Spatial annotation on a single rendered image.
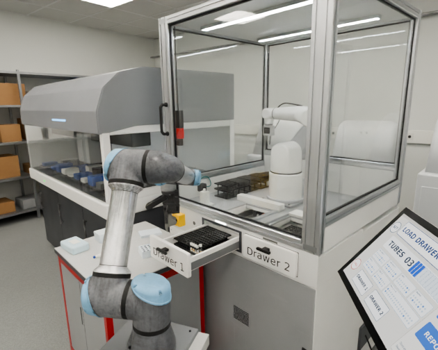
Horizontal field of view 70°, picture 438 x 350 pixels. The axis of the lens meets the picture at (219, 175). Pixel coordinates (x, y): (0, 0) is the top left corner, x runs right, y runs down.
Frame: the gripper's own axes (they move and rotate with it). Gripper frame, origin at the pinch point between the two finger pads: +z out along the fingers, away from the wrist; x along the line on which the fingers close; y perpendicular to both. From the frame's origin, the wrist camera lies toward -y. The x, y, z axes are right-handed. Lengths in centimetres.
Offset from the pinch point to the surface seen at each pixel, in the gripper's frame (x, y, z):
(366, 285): -81, 58, -9
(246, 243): -21.8, 37.0, 2.2
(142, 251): -1.2, -12.4, 11.5
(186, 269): -34.8, 7.9, 5.3
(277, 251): -36, 47, 0
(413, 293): -96, 59, -16
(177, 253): -30.0, 4.6, 0.1
